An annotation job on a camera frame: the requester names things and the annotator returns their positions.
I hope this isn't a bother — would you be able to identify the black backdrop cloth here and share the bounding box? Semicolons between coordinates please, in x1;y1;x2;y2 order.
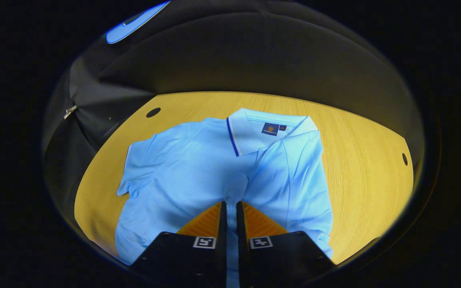
42;0;425;224

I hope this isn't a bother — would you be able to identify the light blue T-shirt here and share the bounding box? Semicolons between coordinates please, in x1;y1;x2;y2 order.
114;107;334;288

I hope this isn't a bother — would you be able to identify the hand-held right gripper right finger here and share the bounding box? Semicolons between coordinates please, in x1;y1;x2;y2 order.
237;201;335;288

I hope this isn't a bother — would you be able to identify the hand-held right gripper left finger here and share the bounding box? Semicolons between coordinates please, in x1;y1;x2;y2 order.
130;201;228;288

